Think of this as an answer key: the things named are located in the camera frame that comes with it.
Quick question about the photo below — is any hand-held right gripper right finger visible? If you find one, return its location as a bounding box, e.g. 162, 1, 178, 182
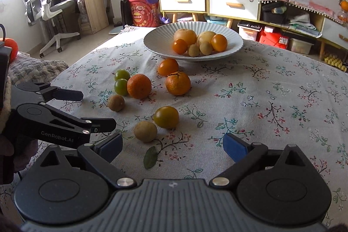
209, 133, 309, 189

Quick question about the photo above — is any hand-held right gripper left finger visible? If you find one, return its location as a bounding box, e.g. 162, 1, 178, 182
40, 133, 136, 189

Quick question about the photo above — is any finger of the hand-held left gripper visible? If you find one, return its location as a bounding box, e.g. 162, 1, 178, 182
48, 112, 117, 135
11, 82, 84, 103

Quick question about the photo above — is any longan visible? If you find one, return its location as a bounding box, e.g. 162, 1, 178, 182
133, 121, 158, 143
199, 42, 213, 56
107, 94, 125, 112
188, 44, 201, 57

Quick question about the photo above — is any stemless mandarin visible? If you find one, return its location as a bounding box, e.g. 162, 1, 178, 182
127, 74, 152, 99

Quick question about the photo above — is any half-ripe green orange tomato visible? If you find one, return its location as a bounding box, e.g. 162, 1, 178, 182
153, 106, 180, 129

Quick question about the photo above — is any mandarin with stem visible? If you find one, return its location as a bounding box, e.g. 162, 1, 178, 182
165, 71, 191, 96

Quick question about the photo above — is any white ribbed plate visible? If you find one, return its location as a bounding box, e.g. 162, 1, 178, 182
144, 22, 244, 62

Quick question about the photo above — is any yellow pear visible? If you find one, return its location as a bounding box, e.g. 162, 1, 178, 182
196, 31, 218, 45

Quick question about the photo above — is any large pale orange citrus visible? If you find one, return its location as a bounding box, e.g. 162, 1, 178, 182
173, 29, 197, 48

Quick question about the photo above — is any person's left hand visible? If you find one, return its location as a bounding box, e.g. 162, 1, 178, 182
13, 138, 39, 175

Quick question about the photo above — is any dry green leaf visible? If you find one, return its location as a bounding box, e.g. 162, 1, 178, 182
143, 146, 158, 169

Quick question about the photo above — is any grey quilted blanket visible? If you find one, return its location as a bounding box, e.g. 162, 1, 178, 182
8, 51, 70, 86

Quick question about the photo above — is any orange round object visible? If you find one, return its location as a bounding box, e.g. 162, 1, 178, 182
0, 38, 18, 63

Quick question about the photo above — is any grey bathroom scale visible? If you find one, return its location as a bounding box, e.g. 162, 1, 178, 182
109, 24, 127, 35

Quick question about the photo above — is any black flat appliance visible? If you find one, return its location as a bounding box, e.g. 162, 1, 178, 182
120, 0, 131, 27

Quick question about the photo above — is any red box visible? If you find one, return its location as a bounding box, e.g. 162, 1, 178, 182
258, 27, 290, 49

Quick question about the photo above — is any clear box with black lid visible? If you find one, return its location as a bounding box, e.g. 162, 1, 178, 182
237, 21, 263, 41

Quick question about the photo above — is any clear plastic box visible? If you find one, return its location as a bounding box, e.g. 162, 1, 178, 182
288, 37, 314, 55

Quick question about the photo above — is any clear box with blue lid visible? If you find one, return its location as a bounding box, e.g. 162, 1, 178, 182
206, 15, 229, 27

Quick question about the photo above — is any yellow egg carton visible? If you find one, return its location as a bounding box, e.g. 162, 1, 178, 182
324, 54, 348, 71

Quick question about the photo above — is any clear box with pink contents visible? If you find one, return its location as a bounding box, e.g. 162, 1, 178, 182
175, 13, 195, 22

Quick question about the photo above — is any black case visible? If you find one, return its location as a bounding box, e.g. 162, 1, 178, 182
262, 2, 289, 25

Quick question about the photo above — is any stack of papers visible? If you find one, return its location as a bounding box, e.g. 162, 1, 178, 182
288, 12, 323, 37

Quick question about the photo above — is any low wooden cabinet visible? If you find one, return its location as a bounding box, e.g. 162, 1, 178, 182
259, 1, 348, 64

